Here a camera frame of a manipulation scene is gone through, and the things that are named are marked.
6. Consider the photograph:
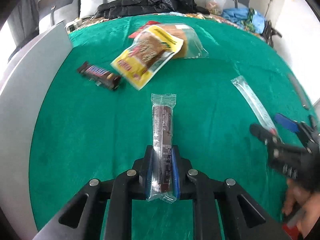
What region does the dark chocolate bar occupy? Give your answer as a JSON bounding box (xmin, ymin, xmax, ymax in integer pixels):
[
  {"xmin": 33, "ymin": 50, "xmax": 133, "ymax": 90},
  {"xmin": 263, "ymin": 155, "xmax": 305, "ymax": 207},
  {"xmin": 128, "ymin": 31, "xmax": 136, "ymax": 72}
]
[{"xmin": 76, "ymin": 61, "xmax": 121, "ymax": 90}]

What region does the clear plastic bag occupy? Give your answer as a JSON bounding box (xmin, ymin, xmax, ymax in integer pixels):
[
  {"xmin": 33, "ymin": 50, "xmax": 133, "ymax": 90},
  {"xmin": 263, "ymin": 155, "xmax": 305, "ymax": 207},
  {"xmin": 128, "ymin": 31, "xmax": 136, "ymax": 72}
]
[{"xmin": 206, "ymin": 0, "xmax": 227, "ymax": 15}]

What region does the bread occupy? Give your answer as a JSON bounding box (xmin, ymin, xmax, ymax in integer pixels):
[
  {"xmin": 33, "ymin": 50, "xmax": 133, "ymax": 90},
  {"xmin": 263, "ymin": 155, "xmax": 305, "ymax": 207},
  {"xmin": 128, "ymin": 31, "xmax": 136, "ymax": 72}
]
[{"xmin": 158, "ymin": 23, "xmax": 208, "ymax": 59}]

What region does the right hand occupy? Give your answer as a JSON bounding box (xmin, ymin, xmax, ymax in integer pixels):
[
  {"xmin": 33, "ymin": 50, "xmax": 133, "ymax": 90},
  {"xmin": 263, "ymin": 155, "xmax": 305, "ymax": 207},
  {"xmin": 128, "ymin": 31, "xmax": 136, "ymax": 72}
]
[{"xmin": 282, "ymin": 179, "xmax": 319, "ymax": 239}]

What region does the blue cloth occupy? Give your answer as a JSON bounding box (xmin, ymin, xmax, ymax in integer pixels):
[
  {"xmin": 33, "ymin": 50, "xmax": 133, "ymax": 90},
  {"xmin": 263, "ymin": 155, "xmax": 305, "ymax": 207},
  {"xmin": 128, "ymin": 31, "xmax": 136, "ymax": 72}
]
[{"xmin": 221, "ymin": 8, "xmax": 265, "ymax": 34}]

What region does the long clear snack bar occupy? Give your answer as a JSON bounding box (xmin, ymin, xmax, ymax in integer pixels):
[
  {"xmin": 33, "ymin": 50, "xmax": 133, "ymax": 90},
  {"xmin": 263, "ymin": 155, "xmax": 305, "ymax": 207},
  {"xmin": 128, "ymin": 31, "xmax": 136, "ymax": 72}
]
[{"xmin": 231, "ymin": 75, "xmax": 278, "ymax": 135}]

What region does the red long snack packet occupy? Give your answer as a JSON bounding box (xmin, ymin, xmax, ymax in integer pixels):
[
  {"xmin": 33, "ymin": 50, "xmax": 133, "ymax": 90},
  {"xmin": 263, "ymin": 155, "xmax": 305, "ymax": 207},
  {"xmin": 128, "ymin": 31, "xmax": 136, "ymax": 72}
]
[{"xmin": 128, "ymin": 21, "xmax": 160, "ymax": 39}]

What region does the grey cushion far left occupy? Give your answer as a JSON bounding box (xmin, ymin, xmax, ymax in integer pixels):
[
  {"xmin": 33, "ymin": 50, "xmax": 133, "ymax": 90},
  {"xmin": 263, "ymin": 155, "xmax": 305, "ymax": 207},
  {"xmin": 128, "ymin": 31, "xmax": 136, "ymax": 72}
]
[{"xmin": 39, "ymin": 0, "xmax": 80, "ymax": 34}]

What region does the grey curtain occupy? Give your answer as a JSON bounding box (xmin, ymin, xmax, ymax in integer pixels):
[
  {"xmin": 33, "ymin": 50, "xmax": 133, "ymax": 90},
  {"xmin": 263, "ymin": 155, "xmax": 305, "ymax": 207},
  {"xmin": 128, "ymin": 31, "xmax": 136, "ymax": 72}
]
[{"xmin": 7, "ymin": 0, "xmax": 39, "ymax": 47}]

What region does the grey white board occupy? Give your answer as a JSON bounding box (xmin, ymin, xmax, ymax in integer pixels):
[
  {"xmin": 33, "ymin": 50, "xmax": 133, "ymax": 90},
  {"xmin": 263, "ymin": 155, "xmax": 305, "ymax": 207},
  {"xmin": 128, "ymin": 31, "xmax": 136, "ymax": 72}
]
[{"xmin": 1, "ymin": 23, "xmax": 73, "ymax": 239}]

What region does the dark bag with straps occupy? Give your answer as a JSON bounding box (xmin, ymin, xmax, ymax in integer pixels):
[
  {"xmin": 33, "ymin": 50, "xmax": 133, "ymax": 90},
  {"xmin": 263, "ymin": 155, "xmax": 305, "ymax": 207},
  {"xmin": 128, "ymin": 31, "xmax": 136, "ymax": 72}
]
[{"xmin": 261, "ymin": 20, "xmax": 282, "ymax": 48}]

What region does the black jacket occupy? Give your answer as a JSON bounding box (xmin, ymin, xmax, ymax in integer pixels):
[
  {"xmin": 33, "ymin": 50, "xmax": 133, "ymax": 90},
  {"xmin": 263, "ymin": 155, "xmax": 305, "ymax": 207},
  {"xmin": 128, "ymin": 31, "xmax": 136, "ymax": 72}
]
[{"xmin": 94, "ymin": 0, "xmax": 210, "ymax": 20}]

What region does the brown snack bar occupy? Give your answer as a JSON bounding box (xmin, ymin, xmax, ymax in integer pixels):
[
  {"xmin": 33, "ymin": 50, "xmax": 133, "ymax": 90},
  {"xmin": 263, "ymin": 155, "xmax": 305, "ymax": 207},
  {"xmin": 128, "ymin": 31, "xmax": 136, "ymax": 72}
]
[{"xmin": 148, "ymin": 94, "xmax": 176, "ymax": 204}]

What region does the yellow dried tofu packet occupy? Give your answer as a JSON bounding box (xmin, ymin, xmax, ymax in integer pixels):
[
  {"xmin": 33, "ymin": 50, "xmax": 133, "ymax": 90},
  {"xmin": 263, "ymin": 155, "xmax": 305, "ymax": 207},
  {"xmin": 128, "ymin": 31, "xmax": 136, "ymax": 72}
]
[{"xmin": 111, "ymin": 25, "xmax": 184, "ymax": 90}]

